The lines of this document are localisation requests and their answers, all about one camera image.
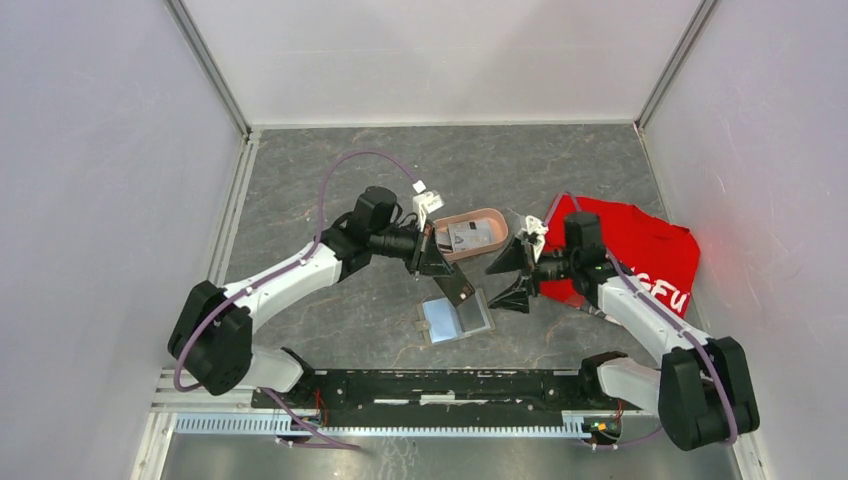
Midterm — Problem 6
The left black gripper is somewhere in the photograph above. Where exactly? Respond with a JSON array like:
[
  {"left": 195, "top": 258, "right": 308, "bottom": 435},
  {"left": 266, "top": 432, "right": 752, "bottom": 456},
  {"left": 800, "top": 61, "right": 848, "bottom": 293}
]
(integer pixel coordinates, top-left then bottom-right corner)
[{"left": 370, "top": 218, "right": 455, "bottom": 279}]

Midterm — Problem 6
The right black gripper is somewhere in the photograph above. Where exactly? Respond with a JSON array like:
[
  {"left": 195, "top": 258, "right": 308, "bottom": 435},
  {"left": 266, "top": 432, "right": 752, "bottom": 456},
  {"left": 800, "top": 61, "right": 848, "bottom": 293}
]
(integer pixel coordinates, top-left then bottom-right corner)
[{"left": 484, "top": 232, "right": 577, "bottom": 315}]

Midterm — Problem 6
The pink oval tray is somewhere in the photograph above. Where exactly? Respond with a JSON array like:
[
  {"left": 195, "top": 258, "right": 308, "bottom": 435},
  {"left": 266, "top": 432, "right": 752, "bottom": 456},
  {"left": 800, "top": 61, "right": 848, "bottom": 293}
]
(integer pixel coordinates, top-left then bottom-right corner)
[{"left": 434, "top": 208, "right": 509, "bottom": 262}]

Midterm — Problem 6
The grey card holder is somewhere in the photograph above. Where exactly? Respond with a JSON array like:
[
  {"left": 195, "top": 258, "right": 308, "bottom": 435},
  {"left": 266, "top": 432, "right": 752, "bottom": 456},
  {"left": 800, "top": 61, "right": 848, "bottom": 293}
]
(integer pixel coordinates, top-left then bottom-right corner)
[{"left": 414, "top": 297, "right": 495, "bottom": 345}]

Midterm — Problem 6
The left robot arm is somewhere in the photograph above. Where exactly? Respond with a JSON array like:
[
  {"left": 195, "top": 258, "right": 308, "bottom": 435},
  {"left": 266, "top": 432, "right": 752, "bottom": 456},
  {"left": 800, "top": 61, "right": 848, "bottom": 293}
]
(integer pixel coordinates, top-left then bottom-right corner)
[{"left": 167, "top": 186, "right": 475, "bottom": 408}]

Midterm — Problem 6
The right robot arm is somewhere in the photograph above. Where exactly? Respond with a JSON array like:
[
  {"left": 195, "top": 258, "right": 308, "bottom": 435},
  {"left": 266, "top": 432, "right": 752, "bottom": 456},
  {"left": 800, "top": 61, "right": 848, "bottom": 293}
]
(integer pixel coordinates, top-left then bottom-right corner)
[{"left": 486, "top": 211, "right": 761, "bottom": 451}]

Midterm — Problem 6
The red printed t-shirt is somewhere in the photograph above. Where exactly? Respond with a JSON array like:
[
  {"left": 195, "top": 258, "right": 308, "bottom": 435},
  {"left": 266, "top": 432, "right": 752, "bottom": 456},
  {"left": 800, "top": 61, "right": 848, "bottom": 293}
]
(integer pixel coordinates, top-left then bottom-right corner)
[{"left": 545, "top": 194, "right": 700, "bottom": 318}]

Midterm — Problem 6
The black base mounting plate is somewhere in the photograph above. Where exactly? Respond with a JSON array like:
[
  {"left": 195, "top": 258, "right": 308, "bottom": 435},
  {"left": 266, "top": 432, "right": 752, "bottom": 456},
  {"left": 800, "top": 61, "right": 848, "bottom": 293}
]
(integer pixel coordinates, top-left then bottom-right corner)
[{"left": 279, "top": 369, "right": 635, "bottom": 427}]

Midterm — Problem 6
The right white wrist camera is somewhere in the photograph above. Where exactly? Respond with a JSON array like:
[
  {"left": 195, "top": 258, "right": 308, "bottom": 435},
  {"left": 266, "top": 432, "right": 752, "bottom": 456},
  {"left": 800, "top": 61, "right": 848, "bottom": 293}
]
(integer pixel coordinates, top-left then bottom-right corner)
[{"left": 517, "top": 215, "right": 549, "bottom": 260}]

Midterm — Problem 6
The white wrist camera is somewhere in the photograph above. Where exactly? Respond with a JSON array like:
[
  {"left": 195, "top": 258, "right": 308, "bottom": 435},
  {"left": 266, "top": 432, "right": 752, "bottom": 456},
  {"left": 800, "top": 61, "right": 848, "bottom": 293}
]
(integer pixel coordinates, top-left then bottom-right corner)
[
  {"left": 517, "top": 215, "right": 549, "bottom": 260},
  {"left": 412, "top": 180, "right": 444, "bottom": 231}
]

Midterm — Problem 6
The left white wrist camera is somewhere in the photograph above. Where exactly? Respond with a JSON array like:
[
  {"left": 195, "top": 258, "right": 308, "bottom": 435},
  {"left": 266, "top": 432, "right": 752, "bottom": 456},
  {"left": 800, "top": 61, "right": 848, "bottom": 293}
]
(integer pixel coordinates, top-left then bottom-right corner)
[{"left": 412, "top": 180, "right": 444, "bottom": 231}]

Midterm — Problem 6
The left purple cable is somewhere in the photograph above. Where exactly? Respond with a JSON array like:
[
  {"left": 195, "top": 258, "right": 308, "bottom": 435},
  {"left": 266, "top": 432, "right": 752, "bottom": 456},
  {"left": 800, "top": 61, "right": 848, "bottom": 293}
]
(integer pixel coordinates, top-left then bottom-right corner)
[{"left": 173, "top": 150, "right": 419, "bottom": 452}]

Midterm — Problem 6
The aluminium frame rail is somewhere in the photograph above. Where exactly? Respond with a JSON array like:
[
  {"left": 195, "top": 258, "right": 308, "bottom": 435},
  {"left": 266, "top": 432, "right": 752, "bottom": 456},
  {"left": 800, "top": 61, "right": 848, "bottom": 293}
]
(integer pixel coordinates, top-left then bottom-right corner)
[{"left": 152, "top": 369, "right": 646, "bottom": 439}]

